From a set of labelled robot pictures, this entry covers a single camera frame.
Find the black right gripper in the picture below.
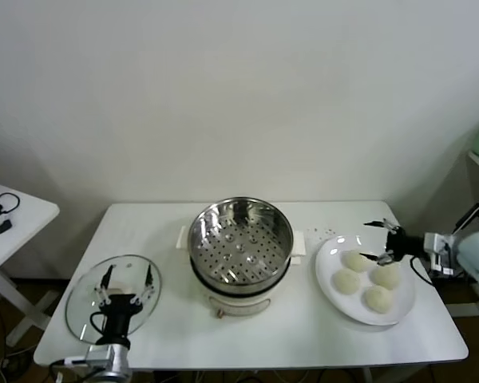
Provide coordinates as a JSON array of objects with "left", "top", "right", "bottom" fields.
[{"left": 358, "top": 217, "right": 426, "bottom": 267}]

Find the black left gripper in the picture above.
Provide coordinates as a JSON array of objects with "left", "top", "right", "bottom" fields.
[{"left": 96, "top": 263, "right": 156, "bottom": 347}]

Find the white steamed baozi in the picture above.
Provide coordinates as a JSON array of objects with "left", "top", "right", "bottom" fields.
[
  {"left": 332, "top": 269, "right": 362, "bottom": 296},
  {"left": 370, "top": 263, "right": 402, "bottom": 290},
  {"left": 362, "top": 285, "right": 395, "bottom": 314},
  {"left": 342, "top": 250, "right": 378, "bottom": 274}
]

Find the stainless steel steamer basket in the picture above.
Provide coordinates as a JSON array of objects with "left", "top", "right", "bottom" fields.
[{"left": 187, "top": 195, "right": 295, "bottom": 287}]

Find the round glass pot lid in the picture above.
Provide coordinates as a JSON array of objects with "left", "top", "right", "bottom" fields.
[{"left": 65, "top": 254, "right": 163, "bottom": 345}]

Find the large white plate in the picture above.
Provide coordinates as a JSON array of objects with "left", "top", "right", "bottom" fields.
[{"left": 314, "top": 234, "right": 418, "bottom": 326}]

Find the white electric cooker pot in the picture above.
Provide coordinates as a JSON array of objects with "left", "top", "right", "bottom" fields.
[{"left": 176, "top": 225, "right": 307, "bottom": 320}]

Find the white side table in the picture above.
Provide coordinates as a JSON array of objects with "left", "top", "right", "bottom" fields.
[{"left": 0, "top": 181, "right": 61, "bottom": 348}]

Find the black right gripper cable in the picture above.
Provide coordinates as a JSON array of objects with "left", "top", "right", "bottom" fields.
[{"left": 408, "top": 256, "right": 435, "bottom": 286}]

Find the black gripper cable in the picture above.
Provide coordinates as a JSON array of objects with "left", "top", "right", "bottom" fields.
[
  {"left": 89, "top": 311, "right": 107, "bottom": 342},
  {"left": 408, "top": 256, "right": 435, "bottom": 286}
]

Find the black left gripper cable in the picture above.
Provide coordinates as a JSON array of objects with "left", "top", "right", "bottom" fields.
[{"left": 89, "top": 311, "right": 107, "bottom": 342}]

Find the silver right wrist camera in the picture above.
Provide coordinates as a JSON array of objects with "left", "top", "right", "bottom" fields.
[{"left": 422, "top": 232, "right": 458, "bottom": 278}]

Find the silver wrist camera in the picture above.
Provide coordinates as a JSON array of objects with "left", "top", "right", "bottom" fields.
[
  {"left": 49, "top": 345, "right": 117, "bottom": 370},
  {"left": 422, "top": 232, "right": 458, "bottom": 278}
]

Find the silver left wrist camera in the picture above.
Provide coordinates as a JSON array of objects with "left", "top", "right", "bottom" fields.
[{"left": 49, "top": 345, "right": 117, "bottom": 370}]

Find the black power adapter cable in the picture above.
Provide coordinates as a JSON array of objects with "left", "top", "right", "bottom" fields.
[{"left": 453, "top": 201, "right": 479, "bottom": 235}]

